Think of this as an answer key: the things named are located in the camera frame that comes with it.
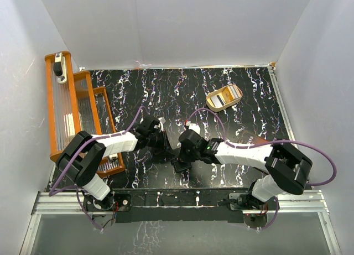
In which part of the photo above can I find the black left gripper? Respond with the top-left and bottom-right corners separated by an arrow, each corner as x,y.
147,129 -> 174,155

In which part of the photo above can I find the blue credit card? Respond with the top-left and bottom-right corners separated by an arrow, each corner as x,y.
170,158 -> 192,173

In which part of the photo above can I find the white magnetic stripe card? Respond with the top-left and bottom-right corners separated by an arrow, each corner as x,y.
211,95 -> 225,108

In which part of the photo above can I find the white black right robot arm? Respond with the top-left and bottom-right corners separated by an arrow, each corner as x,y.
171,129 -> 313,209

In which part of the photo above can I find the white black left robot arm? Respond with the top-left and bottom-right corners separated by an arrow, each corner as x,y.
55,115 -> 170,210

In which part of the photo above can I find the white stack of cards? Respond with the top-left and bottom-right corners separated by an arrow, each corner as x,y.
221,85 -> 241,102

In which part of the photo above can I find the orange tiered acrylic rack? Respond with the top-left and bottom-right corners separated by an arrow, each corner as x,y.
45,51 -> 116,162

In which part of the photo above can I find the white device on rack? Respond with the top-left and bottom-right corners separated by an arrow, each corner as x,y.
53,52 -> 67,84

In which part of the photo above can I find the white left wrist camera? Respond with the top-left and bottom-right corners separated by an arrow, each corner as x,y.
158,117 -> 165,131

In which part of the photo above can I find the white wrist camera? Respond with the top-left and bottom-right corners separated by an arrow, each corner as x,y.
158,117 -> 165,131
185,121 -> 201,134

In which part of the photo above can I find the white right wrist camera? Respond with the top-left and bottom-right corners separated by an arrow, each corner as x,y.
185,121 -> 201,134

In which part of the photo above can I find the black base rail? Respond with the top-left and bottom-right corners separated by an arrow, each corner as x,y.
82,188 -> 280,224

